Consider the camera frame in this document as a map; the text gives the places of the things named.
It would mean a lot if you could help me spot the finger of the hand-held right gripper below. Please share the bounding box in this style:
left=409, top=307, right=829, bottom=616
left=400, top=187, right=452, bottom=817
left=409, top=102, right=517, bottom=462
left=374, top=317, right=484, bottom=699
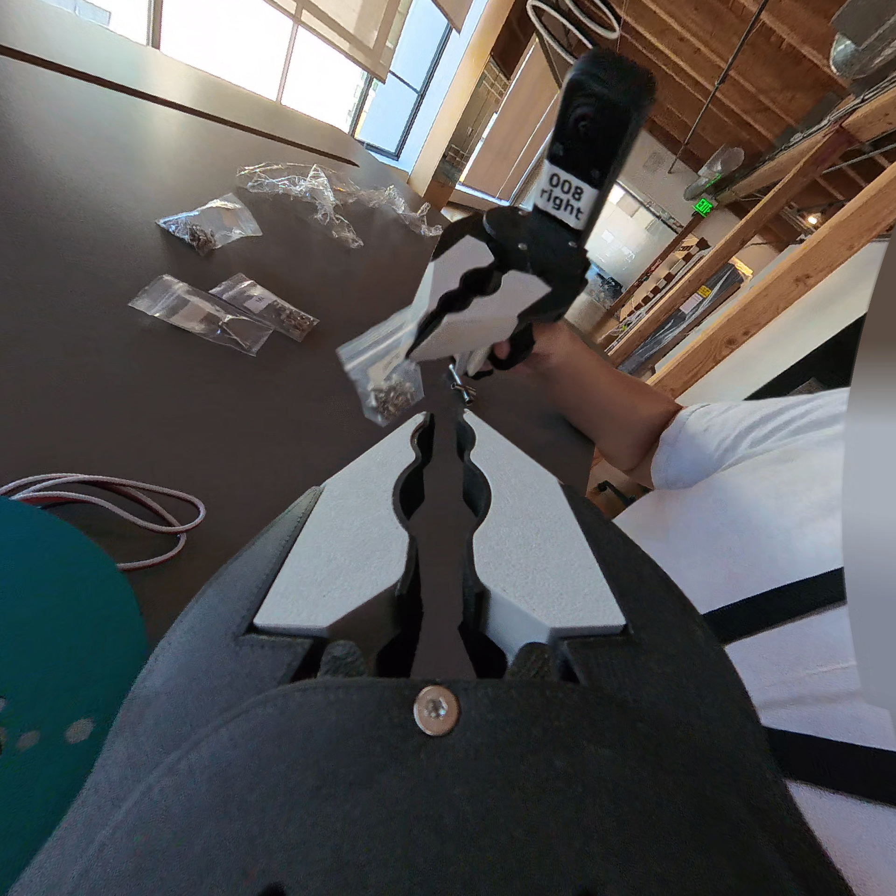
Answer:
left=407, top=273, right=553, bottom=380
left=406, top=234, right=499, bottom=361

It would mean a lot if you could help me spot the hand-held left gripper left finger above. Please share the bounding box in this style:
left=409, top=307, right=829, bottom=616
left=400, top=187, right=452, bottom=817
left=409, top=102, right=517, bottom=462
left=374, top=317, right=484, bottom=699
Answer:
left=252, top=412, right=438, bottom=641

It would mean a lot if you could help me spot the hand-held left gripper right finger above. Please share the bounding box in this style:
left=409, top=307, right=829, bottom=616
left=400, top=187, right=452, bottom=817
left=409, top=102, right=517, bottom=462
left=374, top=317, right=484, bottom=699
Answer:
left=458, top=409, right=626, bottom=662

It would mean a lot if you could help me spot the small clear screw bag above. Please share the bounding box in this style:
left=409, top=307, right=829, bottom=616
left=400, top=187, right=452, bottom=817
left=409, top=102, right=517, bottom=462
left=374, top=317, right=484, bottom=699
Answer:
left=155, top=194, right=263, bottom=256
left=336, top=311, right=427, bottom=428

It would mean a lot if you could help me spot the blue round metal plate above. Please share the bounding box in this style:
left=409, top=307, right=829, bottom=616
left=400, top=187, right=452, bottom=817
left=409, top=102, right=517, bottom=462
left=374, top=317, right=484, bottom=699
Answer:
left=0, top=496, right=152, bottom=893

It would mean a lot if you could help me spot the person's right forearm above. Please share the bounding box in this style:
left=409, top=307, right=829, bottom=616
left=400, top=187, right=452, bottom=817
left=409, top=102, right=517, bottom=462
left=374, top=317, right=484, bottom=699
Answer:
left=553, top=346, right=686, bottom=491

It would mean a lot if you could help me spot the dark grey desk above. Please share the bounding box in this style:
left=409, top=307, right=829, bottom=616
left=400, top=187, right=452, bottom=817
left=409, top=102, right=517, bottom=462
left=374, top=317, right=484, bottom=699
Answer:
left=0, top=43, right=617, bottom=652

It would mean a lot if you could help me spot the person's right hand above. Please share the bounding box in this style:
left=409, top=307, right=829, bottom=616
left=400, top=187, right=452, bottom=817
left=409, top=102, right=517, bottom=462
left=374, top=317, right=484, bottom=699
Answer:
left=493, top=323, right=596, bottom=393

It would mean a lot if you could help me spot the crumpled clear plastic wrap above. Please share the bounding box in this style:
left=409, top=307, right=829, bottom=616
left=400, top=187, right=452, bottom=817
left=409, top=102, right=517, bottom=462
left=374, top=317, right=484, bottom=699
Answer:
left=237, top=162, right=445, bottom=249

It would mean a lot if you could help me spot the clear bag of nuts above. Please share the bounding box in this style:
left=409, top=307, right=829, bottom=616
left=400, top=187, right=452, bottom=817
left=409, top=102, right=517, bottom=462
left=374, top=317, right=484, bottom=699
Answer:
left=209, top=273, right=321, bottom=343

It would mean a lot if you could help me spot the person's white shirt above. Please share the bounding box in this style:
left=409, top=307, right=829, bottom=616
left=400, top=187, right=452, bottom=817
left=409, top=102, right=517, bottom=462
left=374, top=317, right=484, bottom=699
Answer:
left=612, top=388, right=862, bottom=896

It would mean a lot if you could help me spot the beige roller blind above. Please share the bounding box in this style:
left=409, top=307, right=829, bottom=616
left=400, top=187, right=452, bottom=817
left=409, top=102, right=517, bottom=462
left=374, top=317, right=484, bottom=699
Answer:
left=269, top=0, right=477, bottom=84

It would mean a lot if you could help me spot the clear bag with flat part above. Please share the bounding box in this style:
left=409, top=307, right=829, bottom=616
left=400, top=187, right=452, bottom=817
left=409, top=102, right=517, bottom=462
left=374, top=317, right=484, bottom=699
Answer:
left=128, top=274, right=275, bottom=357

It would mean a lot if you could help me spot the large grid window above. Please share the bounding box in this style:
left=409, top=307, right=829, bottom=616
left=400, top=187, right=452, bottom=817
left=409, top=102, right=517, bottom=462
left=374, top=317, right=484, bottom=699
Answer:
left=59, top=0, right=456, bottom=158

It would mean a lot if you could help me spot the metal air duct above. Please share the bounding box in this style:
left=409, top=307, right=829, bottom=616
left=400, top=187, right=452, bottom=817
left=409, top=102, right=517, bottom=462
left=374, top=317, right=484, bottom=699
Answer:
left=689, top=146, right=746, bottom=193
left=829, top=0, right=896, bottom=74

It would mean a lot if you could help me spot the black harness strap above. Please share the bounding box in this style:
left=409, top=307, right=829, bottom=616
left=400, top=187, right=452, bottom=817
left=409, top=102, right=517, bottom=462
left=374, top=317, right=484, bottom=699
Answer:
left=700, top=567, right=896, bottom=806

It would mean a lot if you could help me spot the white ring pendant lamp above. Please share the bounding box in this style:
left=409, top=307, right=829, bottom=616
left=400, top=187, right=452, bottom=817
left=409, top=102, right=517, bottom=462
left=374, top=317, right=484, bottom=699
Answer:
left=525, top=0, right=620, bottom=39

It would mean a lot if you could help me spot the red white servo cable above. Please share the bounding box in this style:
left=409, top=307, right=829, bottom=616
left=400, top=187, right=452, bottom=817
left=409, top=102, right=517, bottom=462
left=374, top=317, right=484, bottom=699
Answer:
left=0, top=472, right=207, bottom=571

